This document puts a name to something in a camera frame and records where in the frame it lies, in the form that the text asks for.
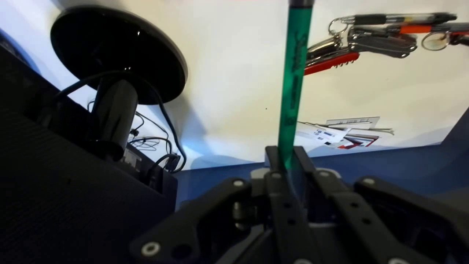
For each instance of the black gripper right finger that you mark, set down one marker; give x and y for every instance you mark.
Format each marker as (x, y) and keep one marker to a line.
(352, 220)

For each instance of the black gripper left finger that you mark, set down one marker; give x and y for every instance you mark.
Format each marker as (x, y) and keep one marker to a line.
(283, 214)

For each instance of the green pen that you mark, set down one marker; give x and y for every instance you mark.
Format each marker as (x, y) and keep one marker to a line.
(294, 74)

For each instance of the orange and black pen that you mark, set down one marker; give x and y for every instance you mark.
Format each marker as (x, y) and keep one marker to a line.
(419, 28)

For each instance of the blue partition panel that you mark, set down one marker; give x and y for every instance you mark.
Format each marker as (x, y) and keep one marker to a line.
(341, 166)

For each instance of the red and white card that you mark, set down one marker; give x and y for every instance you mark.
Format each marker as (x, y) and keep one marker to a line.
(359, 143)

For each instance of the white printed card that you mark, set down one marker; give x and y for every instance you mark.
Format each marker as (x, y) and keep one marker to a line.
(322, 135)

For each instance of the red pocket knife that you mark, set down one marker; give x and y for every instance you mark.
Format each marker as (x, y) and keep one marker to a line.
(331, 62)

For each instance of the grey multitool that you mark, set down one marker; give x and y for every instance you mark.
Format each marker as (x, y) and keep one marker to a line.
(382, 44)

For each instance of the silver round key tag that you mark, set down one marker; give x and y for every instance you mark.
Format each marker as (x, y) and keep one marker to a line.
(434, 41)

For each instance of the black monitor with round stand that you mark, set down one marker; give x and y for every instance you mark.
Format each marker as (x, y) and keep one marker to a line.
(73, 185)

